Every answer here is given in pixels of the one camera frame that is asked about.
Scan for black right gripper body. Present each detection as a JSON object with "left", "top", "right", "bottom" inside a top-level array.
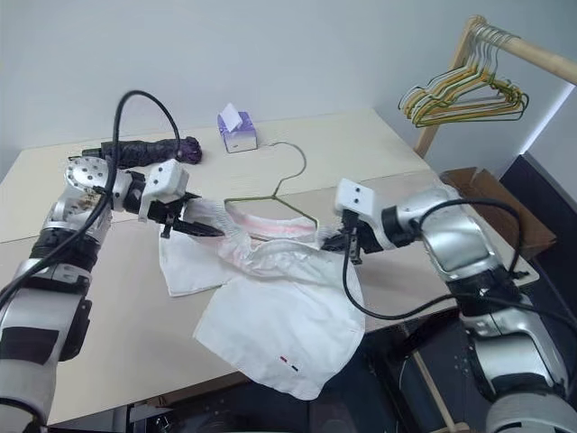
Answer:
[{"left": 340, "top": 209, "right": 389, "bottom": 268}]

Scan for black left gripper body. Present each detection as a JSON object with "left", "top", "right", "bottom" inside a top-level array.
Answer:
[{"left": 147, "top": 192, "right": 202, "bottom": 238}]

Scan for olive wire hanger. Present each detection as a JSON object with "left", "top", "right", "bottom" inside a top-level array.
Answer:
[{"left": 224, "top": 142, "right": 321, "bottom": 231}]

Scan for white shorts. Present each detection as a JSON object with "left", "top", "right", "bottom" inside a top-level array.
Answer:
[{"left": 157, "top": 198, "right": 367, "bottom": 401}]

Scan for dark purple folded umbrella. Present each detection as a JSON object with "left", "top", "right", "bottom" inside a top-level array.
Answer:
[{"left": 67, "top": 136, "right": 203, "bottom": 165}]

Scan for purple white tissue box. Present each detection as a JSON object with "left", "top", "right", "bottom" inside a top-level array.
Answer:
[{"left": 216, "top": 102, "right": 259, "bottom": 155}]

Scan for brown cardboard box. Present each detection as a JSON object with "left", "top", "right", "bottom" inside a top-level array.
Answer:
[{"left": 440, "top": 166, "right": 558, "bottom": 262}]

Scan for black base panel with screws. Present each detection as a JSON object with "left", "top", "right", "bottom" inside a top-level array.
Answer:
[{"left": 405, "top": 324, "right": 490, "bottom": 433}]

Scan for bunch of hanging hangers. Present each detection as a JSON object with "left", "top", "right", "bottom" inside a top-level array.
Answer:
[{"left": 412, "top": 31, "right": 531, "bottom": 125}]

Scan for light wooden clothes rack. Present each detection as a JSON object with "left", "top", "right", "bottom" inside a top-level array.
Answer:
[{"left": 413, "top": 14, "right": 577, "bottom": 157}]

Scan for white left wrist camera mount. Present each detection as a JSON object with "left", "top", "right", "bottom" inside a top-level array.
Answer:
[{"left": 137, "top": 161, "right": 188, "bottom": 225}]

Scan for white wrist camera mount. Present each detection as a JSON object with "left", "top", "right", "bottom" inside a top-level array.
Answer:
[
  {"left": 137, "top": 161, "right": 188, "bottom": 225},
  {"left": 333, "top": 178, "right": 376, "bottom": 223}
]

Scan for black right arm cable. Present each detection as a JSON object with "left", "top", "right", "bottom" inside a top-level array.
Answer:
[{"left": 340, "top": 198, "right": 577, "bottom": 326}]

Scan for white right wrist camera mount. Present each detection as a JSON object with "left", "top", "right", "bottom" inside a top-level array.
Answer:
[{"left": 333, "top": 178, "right": 376, "bottom": 223}]

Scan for yellow wire hanger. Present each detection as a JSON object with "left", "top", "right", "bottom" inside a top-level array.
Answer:
[{"left": 401, "top": 25, "right": 515, "bottom": 119}]

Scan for orange wire hanger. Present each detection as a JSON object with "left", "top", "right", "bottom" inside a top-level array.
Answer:
[{"left": 408, "top": 27, "right": 524, "bottom": 122}]

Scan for light wooden floor frame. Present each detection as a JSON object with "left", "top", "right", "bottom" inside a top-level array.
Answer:
[{"left": 412, "top": 349, "right": 470, "bottom": 433}]

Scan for pale grey wire hanger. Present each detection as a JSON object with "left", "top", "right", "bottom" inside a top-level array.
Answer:
[{"left": 398, "top": 24, "right": 506, "bottom": 112}]

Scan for dark wall panel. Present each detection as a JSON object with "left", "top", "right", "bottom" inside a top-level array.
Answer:
[{"left": 499, "top": 152, "right": 577, "bottom": 290}]

